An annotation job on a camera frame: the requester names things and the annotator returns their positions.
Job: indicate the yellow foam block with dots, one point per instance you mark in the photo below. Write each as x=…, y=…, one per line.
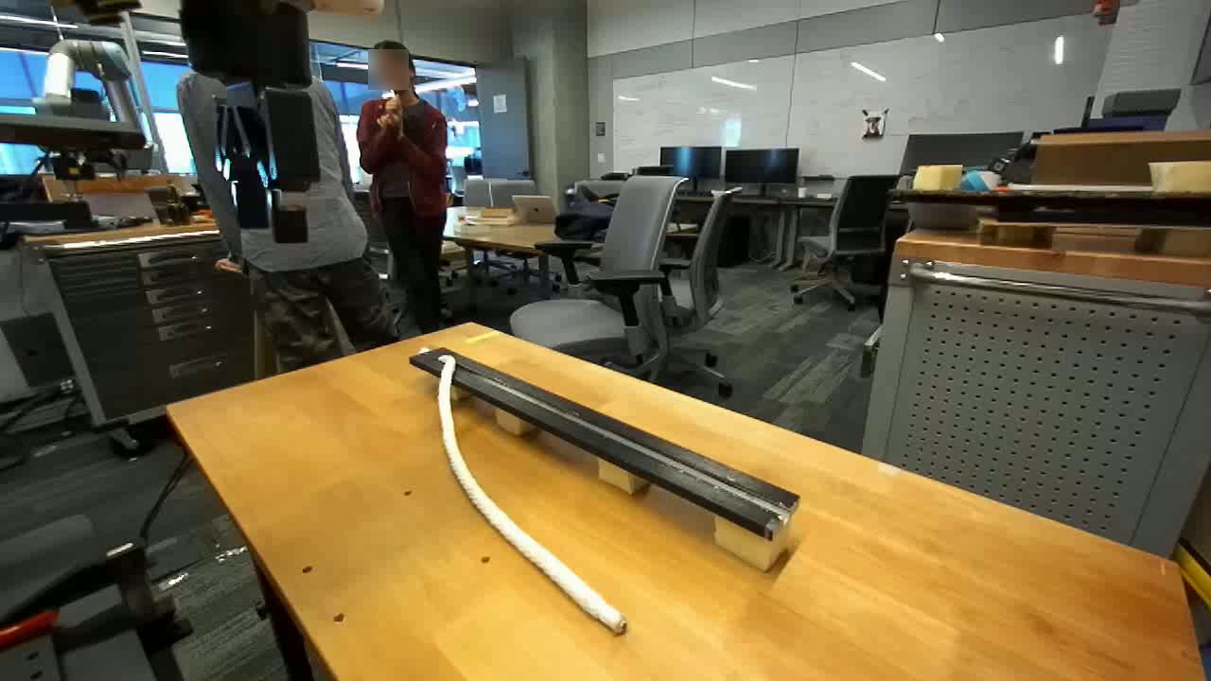
x=1183, y=177
x=937, y=179

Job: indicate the black office chair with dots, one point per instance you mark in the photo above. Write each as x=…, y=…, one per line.
x=865, y=215

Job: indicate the wooden office desk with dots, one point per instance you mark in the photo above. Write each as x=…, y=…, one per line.
x=505, y=232

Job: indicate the black drawer cabinet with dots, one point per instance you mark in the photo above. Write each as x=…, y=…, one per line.
x=138, y=327

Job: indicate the grey perforated tool cabinet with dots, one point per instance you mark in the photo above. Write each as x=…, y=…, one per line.
x=1045, y=390

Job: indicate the light wooden support block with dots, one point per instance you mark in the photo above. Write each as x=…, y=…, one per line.
x=749, y=548
x=510, y=421
x=621, y=479

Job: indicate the small paper wall sign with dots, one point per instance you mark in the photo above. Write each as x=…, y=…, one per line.
x=874, y=124

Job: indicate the black computer monitor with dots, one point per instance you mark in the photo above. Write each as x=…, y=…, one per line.
x=763, y=164
x=688, y=164

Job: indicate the metal storage shelf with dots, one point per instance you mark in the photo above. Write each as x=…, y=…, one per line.
x=77, y=133

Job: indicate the person in maroon sweater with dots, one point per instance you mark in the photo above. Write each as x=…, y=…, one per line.
x=407, y=152

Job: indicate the grey office chair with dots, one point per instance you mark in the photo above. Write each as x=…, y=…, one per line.
x=624, y=239
x=705, y=251

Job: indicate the black groove rail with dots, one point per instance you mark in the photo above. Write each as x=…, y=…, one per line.
x=605, y=439

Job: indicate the wooden box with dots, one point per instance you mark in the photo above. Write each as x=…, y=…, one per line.
x=1116, y=155

